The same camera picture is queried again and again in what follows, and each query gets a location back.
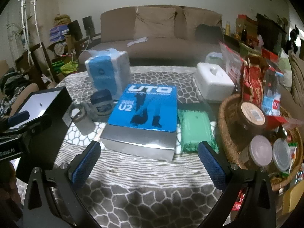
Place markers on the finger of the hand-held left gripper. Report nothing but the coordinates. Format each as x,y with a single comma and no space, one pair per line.
39,125
19,118

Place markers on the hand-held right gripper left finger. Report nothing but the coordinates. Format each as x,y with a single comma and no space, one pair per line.
85,163

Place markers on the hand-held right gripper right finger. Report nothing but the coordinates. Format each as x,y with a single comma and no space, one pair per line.
211,163

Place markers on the black storage box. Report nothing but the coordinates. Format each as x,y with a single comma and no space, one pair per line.
45,133

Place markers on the clear bottle with grey cap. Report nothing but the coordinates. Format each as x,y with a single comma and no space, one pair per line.
82,117

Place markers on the dark blue lidded jar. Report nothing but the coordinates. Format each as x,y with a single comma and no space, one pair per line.
101,104

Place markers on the blue printed box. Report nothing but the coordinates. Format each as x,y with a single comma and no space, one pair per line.
144,114

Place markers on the blue and white tissue pack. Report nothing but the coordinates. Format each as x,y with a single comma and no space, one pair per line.
106,73

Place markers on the pink lidded plastic container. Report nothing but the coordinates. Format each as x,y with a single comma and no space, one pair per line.
260,150

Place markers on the clear lidded plastic container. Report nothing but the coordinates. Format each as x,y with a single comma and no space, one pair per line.
281,154

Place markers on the white and green container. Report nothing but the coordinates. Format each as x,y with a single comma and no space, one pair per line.
213,57

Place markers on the brown armchair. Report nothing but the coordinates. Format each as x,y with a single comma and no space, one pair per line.
27,96

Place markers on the pile of clothes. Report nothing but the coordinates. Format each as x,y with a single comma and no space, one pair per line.
10,87

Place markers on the green wet wipes pack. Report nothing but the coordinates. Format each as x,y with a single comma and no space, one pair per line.
196,130

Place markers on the wicker basket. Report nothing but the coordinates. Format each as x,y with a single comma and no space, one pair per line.
229,125

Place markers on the brown jar with label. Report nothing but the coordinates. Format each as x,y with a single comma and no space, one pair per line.
253,115

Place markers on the grey patterned tablecloth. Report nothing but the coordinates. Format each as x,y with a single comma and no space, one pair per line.
142,194

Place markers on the lime green bag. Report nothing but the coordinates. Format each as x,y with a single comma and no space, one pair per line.
69,67

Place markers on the round white desk fan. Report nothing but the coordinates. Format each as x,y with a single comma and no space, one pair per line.
59,48

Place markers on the white tissue box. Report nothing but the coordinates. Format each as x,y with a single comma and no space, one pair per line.
213,83

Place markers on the white standing rack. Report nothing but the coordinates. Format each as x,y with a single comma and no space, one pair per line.
29,28

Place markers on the red snack bag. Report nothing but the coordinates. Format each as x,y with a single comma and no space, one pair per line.
251,80

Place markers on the blue and white snack bag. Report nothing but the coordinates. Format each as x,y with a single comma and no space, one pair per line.
270,92

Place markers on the stack of blue boxes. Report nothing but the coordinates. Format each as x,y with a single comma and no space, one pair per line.
59,33

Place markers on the black speaker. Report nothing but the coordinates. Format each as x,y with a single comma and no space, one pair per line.
89,26
75,30

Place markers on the clear zip bag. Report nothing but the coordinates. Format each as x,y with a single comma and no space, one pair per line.
231,59

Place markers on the brown sofa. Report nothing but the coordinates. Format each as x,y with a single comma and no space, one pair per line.
166,48

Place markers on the dark grey cushion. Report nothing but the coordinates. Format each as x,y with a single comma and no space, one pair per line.
210,34

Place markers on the white paper sheet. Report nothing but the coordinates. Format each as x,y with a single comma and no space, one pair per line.
137,41

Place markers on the tan throw cushion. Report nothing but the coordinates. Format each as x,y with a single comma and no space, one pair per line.
155,22

